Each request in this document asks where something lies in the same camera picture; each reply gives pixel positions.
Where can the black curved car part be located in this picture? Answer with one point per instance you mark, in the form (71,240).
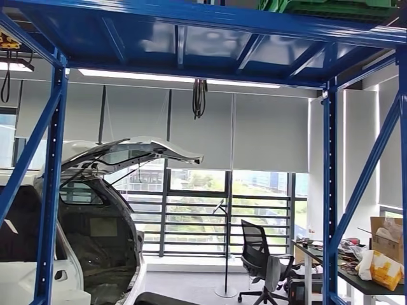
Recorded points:
(158,299)

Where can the blue steel shelf rack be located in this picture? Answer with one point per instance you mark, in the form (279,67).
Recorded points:
(190,17)

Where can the grey roller blind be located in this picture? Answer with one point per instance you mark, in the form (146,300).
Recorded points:
(210,134)
(137,113)
(270,134)
(82,113)

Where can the white car body shell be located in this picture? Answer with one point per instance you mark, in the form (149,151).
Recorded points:
(165,149)

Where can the black balcony railing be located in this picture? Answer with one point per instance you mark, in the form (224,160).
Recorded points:
(260,197)

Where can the black floor lamp stand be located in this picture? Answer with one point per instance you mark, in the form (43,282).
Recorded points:
(226,252)

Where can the black mesh office chair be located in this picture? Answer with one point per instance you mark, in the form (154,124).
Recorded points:
(252,244)

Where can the long ceiling light bar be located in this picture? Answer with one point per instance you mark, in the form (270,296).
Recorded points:
(127,74)

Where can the grey cloth on chair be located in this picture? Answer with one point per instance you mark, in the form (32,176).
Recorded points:
(273,273)

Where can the black equipment case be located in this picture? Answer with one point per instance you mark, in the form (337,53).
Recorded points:
(299,292)

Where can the open cardboard box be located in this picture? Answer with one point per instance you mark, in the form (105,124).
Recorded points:
(384,252)

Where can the dark-topped desk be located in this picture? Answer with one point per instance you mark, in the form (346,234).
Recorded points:
(371,287)

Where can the white yellow plastic bag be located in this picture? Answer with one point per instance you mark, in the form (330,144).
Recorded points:
(384,271)

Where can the yellow overhead hoist trolley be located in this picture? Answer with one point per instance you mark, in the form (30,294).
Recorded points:
(7,42)

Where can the white security camera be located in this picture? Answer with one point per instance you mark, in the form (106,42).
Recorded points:
(325,95)

